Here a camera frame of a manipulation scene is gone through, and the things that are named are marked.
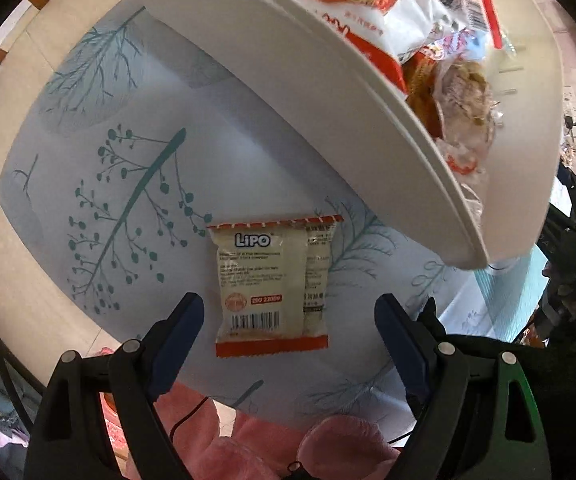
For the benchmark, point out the small clear nut packet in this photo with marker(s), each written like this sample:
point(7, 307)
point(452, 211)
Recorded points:
point(465, 95)

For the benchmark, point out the pink fleece clothing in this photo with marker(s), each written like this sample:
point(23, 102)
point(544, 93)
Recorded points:
point(258, 445)

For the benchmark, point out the teal striped placemat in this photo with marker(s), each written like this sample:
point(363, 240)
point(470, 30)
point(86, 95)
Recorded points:
point(498, 295)

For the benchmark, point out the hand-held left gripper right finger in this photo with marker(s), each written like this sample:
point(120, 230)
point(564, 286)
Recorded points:
point(403, 347)

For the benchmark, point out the red white apple snack packet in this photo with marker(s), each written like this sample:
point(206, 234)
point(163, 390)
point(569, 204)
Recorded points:
point(368, 15)

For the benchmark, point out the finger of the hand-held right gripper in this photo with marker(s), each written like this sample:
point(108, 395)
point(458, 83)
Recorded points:
point(570, 210)

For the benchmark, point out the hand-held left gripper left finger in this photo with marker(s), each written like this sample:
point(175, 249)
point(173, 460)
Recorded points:
point(177, 347)

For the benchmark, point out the cream biscuit packet orange edges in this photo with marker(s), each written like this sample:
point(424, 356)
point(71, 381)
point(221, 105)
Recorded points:
point(268, 285)

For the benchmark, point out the white plastic storage tray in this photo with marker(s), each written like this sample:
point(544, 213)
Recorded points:
point(318, 125)

